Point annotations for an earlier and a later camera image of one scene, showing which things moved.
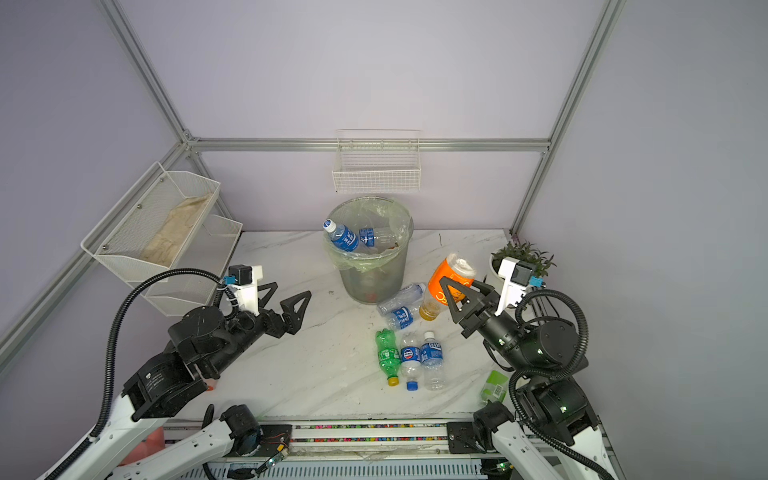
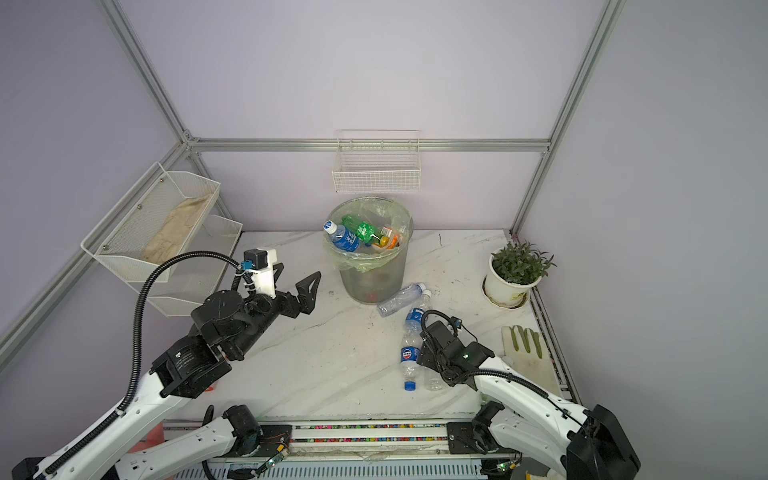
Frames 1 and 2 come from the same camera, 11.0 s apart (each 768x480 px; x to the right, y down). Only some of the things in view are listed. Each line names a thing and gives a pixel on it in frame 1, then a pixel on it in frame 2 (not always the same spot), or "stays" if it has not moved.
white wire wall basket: (377, 161) stays
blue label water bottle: (402, 318) → (413, 320)
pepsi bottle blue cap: (411, 366) stays
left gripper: (292, 322) → (306, 303)
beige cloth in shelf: (163, 247) stays
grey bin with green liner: (383, 230) stays
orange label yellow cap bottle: (453, 266) → (389, 240)
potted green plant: (538, 261) stays
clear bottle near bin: (408, 297) stays
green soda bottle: (388, 354) → (365, 231)
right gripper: (486, 304) → (425, 356)
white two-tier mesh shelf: (165, 222) stays
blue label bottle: (341, 236) stays
